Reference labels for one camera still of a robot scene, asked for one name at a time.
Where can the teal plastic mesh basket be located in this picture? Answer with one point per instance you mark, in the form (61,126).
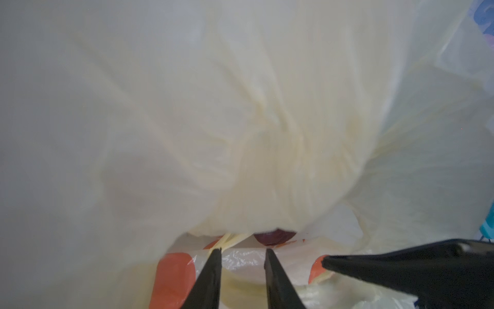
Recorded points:
(486,228)

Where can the dark red apple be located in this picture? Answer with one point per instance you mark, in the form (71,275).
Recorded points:
(275,237)

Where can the yellow knotted plastic bag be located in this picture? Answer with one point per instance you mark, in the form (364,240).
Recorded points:
(127,124)

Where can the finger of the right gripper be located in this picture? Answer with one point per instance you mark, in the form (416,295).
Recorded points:
(456,273)

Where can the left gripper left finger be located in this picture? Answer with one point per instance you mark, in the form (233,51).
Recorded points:
(205,293)

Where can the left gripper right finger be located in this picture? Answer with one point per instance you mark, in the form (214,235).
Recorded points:
(281,294)

